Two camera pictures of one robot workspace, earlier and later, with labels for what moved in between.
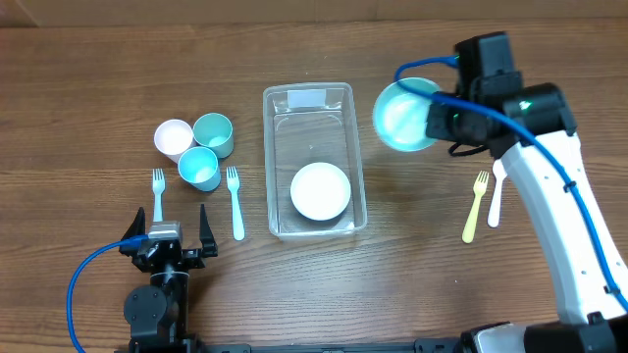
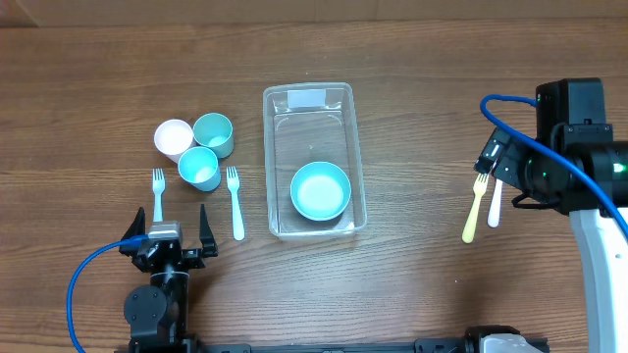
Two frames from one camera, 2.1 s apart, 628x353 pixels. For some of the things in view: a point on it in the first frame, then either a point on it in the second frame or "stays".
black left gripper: (196, 259) stays
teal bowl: (400, 118) to (321, 190)
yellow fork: (480, 185) stays
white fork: (237, 216) stays
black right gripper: (440, 127) to (508, 170)
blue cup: (200, 169) stays
